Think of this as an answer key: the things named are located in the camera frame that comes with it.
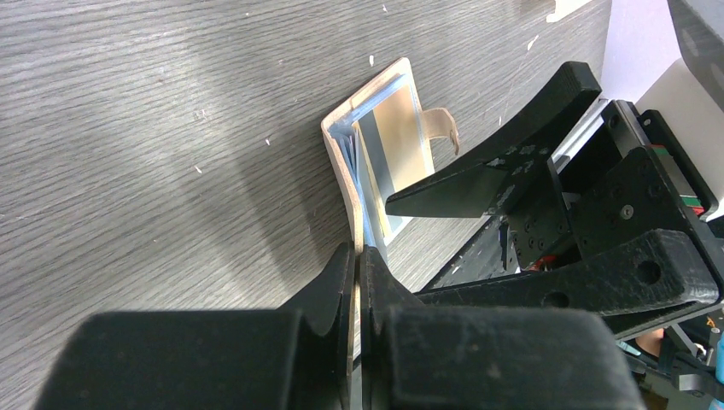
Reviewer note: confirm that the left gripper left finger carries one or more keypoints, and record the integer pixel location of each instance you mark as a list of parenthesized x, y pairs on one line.
[(296, 356)]

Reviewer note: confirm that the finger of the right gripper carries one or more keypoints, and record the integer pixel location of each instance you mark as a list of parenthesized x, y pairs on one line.
[(492, 177), (636, 287)]

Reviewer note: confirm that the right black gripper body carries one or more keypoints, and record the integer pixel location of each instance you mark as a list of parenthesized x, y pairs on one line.
[(630, 176)]

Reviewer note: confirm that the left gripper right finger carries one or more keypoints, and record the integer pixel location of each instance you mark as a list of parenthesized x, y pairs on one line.
[(415, 356)]

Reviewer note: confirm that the beige credit card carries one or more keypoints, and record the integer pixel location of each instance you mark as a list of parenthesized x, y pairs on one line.
[(392, 152)]

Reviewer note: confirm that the beige leather card holder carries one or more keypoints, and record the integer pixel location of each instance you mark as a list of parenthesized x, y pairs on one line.
[(340, 141)]

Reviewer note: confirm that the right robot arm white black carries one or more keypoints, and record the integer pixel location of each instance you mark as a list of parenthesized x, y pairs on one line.
[(689, 96)]

